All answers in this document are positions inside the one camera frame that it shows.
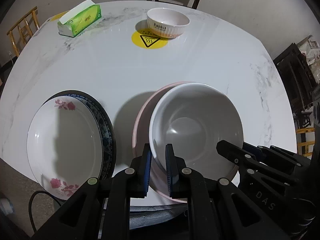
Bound large pink bowl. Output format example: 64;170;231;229
132;81;239;204

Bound blue floral green plate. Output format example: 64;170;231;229
46;90;117;180

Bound white Dog bowl blue base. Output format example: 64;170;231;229
149;82;245;181

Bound white plate pink flowers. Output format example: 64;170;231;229
27;96;103;200

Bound white Rabbit bowl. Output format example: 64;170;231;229
146;8;190;38

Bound dark wooden furniture stack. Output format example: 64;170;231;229
273;36;320;156

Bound yellow warning sticker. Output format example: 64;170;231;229
131;28;168;49

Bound white blue slipper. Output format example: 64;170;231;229
0;198;15;216

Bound green tissue pack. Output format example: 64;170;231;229
57;0;102;37

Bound bamboo chair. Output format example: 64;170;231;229
7;7;40;57

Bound black cable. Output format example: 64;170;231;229
28;190;63;238

